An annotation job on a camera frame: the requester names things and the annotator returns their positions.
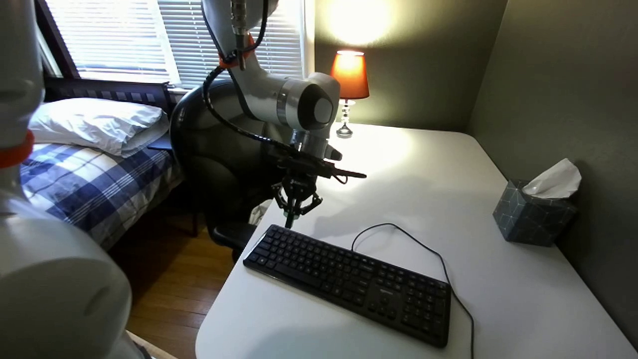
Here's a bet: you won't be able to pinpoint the grey patterned tissue box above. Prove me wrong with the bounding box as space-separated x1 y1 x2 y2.
490 180 580 249

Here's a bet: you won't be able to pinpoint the black computer keyboard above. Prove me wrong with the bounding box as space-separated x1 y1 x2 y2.
241 223 454 351

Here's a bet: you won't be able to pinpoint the blue plaid bed blanket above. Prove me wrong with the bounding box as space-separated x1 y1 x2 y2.
17 134 185 251

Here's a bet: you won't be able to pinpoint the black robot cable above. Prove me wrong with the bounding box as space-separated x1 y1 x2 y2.
199 0 368 186

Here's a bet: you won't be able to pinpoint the white pillow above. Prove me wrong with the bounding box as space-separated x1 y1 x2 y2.
27 96 171 160

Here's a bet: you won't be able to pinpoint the orange shade table lamp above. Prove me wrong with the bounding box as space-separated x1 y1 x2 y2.
328 48 370 142

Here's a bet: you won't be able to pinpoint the black office chair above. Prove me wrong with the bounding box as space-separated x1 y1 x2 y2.
169 70 334 255

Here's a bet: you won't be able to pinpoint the black keyboard cable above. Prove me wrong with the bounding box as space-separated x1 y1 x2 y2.
348 221 478 359

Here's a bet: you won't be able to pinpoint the dark wooden headboard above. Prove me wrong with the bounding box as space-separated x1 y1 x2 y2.
41 74 175 114

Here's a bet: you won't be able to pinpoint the white window blinds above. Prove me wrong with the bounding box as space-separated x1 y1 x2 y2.
41 0 315 92

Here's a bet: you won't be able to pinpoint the white tissue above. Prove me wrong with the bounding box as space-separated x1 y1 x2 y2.
520 156 584 202

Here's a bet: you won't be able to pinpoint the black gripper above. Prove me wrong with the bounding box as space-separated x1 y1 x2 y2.
269 172 326 229

